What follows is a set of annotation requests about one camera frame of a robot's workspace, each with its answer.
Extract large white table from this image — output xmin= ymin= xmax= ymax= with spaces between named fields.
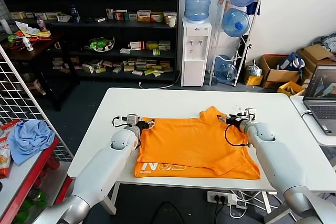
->
xmin=67 ymin=87 xmax=336 ymax=216

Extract tan cardboard box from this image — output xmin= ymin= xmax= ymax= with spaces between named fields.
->
xmin=296 ymin=44 xmax=333 ymax=77

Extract white power strip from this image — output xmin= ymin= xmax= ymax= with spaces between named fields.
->
xmin=206 ymin=190 xmax=228 ymax=203

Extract white wire grid panel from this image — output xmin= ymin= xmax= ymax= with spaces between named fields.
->
xmin=0 ymin=41 xmax=75 ymax=161

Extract black clamp stand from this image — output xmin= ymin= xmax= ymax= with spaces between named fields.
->
xmin=239 ymin=35 xmax=253 ymax=63

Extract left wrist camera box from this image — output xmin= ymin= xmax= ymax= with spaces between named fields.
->
xmin=127 ymin=113 xmax=139 ymax=126

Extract silver foil bag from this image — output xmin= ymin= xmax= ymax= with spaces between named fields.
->
xmin=246 ymin=59 xmax=263 ymax=77

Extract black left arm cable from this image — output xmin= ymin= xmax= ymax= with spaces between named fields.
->
xmin=112 ymin=115 xmax=129 ymax=128

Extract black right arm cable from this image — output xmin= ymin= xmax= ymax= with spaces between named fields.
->
xmin=225 ymin=123 xmax=253 ymax=147

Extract white metal jug rack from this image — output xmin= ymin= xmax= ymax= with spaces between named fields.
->
xmin=208 ymin=0 xmax=263 ymax=87

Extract orange t-shirt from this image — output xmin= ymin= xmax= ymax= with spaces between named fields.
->
xmin=134 ymin=105 xmax=262 ymax=180

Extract red metal shelf rack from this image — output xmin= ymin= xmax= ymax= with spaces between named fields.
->
xmin=0 ymin=136 xmax=75 ymax=224

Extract bowl with green fruit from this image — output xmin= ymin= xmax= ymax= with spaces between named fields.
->
xmin=83 ymin=36 xmax=116 ymax=52

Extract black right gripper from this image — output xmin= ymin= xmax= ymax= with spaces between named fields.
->
xmin=217 ymin=115 xmax=243 ymax=125

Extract black shelf unit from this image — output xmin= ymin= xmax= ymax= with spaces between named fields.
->
xmin=0 ymin=0 xmax=181 ymax=82

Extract white cable with plug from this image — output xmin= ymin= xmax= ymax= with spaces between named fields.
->
xmin=138 ymin=70 xmax=182 ymax=89

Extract yellow white paper pile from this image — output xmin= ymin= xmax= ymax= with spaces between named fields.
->
xmin=15 ymin=20 xmax=52 ymax=40

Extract green plastic bottle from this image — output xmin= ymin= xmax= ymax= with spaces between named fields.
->
xmin=13 ymin=202 xmax=33 ymax=224
xmin=27 ymin=188 xmax=49 ymax=207

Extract small white plastic bottle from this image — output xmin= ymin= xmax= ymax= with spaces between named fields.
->
xmin=23 ymin=36 xmax=34 ymax=51

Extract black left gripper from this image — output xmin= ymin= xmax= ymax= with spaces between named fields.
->
xmin=136 ymin=120 xmax=156 ymax=131

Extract white paper roll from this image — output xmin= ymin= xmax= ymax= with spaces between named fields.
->
xmin=0 ymin=18 xmax=13 ymax=34

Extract small white side table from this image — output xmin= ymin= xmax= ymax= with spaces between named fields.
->
xmin=289 ymin=94 xmax=336 ymax=146

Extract dark blue hanging cloth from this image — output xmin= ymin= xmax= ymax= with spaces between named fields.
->
xmin=246 ymin=0 xmax=262 ymax=16

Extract white green medicine box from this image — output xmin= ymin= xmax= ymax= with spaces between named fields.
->
xmin=82 ymin=62 xmax=95 ymax=74

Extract dark wooden table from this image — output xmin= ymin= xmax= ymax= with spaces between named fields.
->
xmin=0 ymin=30 xmax=80 ymax=111

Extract blue fabric bag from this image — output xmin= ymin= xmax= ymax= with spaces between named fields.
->
xmin=278 ymin=51 xmax=306 ymax=71

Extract orange green medicine box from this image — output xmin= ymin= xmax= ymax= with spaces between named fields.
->
xmin=150 ymin=12 xmax=165 ymax=23

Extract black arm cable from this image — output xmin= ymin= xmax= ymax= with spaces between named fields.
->
xmin=225 ymin=123 xmax=253 ymax=147
xmin=112 ymin=115 xmax=129 ymax=128

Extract white plug adapter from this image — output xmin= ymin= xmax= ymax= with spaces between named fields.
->
xmin=226 ymin=193 xmax=238 ymax=207

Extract open brown cardboard box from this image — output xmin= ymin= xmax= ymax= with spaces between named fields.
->
xmin=259 ymin=54 xmax=301 ymax=89

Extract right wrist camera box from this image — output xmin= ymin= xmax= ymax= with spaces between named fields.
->
xmin=240 ymin=108 xmax=257 ymax=121

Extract yellow open box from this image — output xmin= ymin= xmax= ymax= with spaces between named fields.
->
xmin=277 ymin=80 xmax=306 ymax=97

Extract stacked pale medicine boxes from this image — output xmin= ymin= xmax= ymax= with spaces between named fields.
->
xmin=52 ymin=57 xmax=65 ymax=70

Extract yellow white medicine box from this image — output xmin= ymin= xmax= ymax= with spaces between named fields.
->
xmin=136 ymin=10 xmax=152 ymax=22

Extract small yellow carton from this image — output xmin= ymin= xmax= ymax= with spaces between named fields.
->
xmin=244 ymin=73 xmax=264 ymax=86

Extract crumpled light blue cloth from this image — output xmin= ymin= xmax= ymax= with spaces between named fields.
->
xmin=7 ymin=118 xmax=56 ymax=166

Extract purple drink bottle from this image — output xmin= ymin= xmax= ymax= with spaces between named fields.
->
xmin=36 ymin=14 xmax=48 ymax=31

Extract blue drink bottle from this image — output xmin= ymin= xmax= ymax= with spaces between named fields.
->
xmin=70 ymin=4 xmax=81 ymax=23

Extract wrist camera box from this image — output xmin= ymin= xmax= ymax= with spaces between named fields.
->
xmin=240 ymin=108 xmax=257 ymax=121
xmin=127 ymin=113 xmax=139 ymax=126

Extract red white medicine box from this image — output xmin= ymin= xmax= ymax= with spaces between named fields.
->
xmin=129 ymin=40 xmax=145 ymax=50

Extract grey open laptop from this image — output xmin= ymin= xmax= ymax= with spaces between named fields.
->
xmin=302 ymin=64 xmax=336 ymax=136

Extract red white snack bag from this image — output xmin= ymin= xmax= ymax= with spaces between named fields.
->
xmin=0 ymin=119 xmax=22 ymax=140

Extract pile of patterned clothes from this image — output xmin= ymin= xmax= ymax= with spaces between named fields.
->
xmin=312 ymin=33 xmax=336 ymax=54

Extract white water dispenser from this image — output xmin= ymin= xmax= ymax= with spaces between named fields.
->
xmin=181 ymin=17 xmax=212 ymax=87

